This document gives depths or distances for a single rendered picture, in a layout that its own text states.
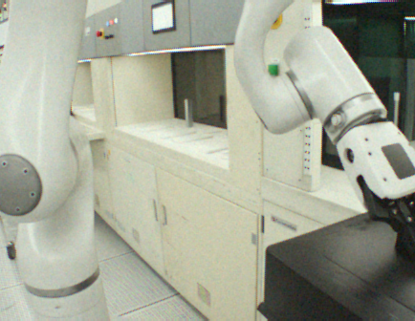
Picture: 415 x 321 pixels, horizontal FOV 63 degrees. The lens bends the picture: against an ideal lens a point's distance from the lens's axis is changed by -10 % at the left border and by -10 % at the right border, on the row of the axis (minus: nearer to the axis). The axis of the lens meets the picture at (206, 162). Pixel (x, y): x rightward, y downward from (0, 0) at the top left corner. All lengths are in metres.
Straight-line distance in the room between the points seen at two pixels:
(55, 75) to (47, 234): 0.22
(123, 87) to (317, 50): 1.90
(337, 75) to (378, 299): 0.27
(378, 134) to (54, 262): 0.44
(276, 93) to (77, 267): 0.35
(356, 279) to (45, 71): 0.41
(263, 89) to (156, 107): 1.97
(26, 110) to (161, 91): 2.04
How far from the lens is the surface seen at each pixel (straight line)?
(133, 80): 2.36
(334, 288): 0.41
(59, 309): 0.56
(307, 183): 1.06
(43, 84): 0.44
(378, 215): 0.44
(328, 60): 0.51
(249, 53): 0.48
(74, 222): 0.55
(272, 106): 0.49
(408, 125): 1.79
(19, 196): 0.42
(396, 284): 0.43
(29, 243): 0.55
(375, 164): 0.44
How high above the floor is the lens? 1.24
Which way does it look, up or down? 16 degrees down
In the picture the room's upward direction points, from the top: 3 degrees counter-clockwise
